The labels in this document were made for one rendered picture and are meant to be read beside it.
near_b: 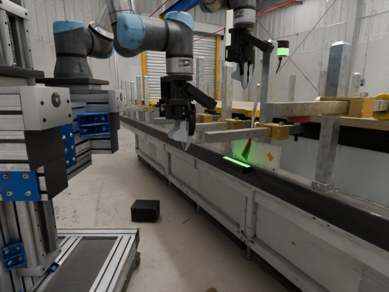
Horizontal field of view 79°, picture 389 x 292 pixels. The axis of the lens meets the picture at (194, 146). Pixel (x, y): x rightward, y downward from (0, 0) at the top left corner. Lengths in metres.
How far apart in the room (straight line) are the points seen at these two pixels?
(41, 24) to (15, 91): 8.23
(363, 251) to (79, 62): 1.16
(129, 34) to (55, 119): 0.26
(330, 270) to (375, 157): 0.52
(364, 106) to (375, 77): 7.83
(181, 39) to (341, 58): 0.42
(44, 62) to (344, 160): 8.32
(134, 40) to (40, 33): 8.20
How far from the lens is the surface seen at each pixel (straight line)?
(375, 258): 0.82
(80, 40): 1.14
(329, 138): 0.76
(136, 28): 0.61
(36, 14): 8.90
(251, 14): 0.91
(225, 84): 1.10
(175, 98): 0.65
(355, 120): 0.93
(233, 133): 0.77
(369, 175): 0.97
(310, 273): 1.31
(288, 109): 0.54
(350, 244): 0.84
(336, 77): 0.75
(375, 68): 8.58
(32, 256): 1.09
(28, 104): 0.59
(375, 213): 0.73
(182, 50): 0.65
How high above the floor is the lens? 0.98
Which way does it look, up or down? 13 degrees down
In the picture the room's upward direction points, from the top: straight up
